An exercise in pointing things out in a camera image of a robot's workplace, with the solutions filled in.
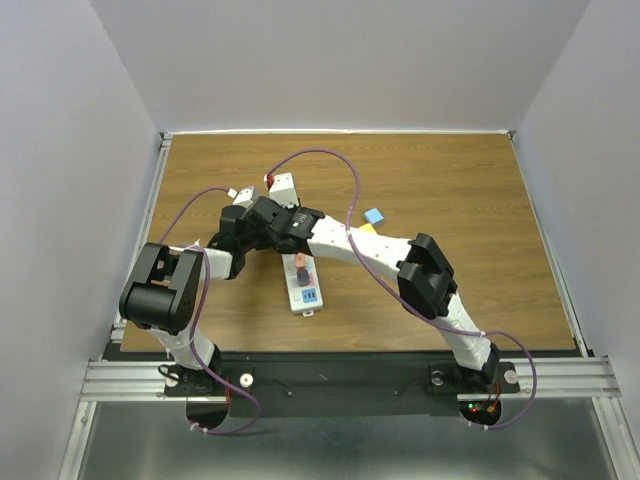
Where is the purple cable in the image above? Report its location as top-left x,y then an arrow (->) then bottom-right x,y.
267,148 -> 539,432
162,187 -> 264,436

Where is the blue plug adapter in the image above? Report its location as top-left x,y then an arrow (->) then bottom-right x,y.
364,208 -> 385,226

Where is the aluminium frame rail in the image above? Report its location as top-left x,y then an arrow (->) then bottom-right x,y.
74,133 -> 634,479

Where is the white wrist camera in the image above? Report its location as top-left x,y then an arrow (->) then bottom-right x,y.
267,172 -> 300,209
233,186 -> 260,208

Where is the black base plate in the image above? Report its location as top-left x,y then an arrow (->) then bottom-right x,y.
158,352 -> 520,419

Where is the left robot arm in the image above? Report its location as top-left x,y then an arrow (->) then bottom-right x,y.
119,205 -> 256,394

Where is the white power strip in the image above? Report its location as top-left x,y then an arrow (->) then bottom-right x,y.
282,254 -> 324,317

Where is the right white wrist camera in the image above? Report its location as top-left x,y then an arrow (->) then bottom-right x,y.
267,172 -> 300,209

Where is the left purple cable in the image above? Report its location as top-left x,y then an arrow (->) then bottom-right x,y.
162,187 -> 264,436

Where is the pink plug adapter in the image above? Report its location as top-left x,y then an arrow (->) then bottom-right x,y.
294,253 -> 307,270

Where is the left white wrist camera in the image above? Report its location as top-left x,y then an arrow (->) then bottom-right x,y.
233,186 -> 260,208

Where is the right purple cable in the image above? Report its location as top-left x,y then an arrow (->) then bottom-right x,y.
267,148 -> 539,432

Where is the dark grey plug adapter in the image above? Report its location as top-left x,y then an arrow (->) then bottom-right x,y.
296,269 -> 311,287

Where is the yellow plug adapter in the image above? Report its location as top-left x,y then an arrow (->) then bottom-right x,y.
360,224 -> 376,234

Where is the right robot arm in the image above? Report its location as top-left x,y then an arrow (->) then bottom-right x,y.
239,196 -> 500,390

